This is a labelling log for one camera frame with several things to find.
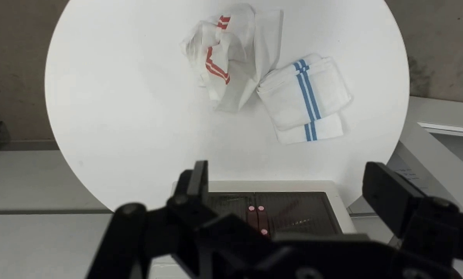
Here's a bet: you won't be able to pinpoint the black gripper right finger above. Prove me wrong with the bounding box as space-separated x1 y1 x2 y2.
362 162 438 239

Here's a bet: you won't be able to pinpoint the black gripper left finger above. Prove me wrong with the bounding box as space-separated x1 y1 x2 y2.
168 160 216 219

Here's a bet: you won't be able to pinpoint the smoked translucent cabinet door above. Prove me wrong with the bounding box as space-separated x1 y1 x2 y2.
209 193 258 230
255 193 342 238

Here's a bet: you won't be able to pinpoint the white room door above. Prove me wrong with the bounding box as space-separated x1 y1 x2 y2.
390 95 463 219

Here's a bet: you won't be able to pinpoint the white stacked storage cabinet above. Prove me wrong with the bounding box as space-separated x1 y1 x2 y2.
168 177 357 239

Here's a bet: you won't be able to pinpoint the white towel blue stripes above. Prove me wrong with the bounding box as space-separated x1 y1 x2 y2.
255 53 354 146

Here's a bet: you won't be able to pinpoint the white towel red stripes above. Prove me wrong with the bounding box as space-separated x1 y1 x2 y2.
184 3 285 114

